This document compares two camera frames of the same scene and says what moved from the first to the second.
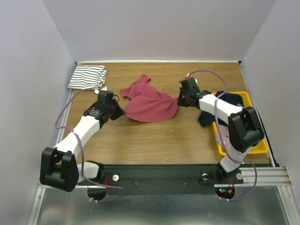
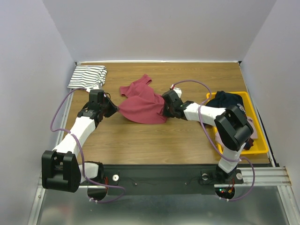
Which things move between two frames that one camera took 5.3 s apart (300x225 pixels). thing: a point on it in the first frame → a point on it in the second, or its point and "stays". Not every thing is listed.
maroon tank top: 146,104 stays
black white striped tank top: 88,77 stays
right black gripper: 183,101 → 168,109
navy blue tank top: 206,117 stays
